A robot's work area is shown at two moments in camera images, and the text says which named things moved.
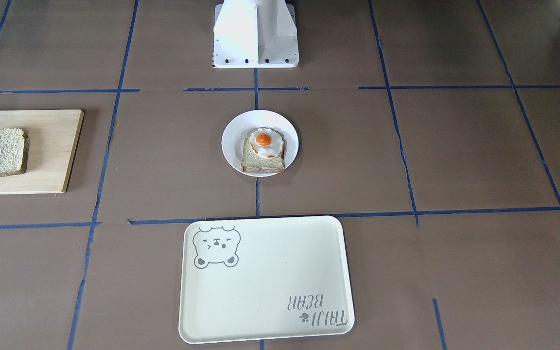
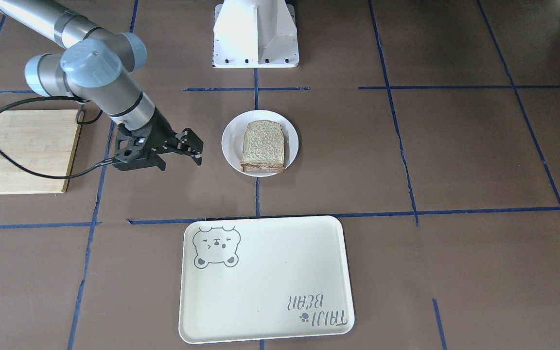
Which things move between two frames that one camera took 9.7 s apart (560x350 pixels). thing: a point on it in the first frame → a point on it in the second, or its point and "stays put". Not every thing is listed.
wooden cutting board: [53, 135] stays put
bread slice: [5, 153] → [263, 143]
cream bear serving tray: [263, 278] stays put
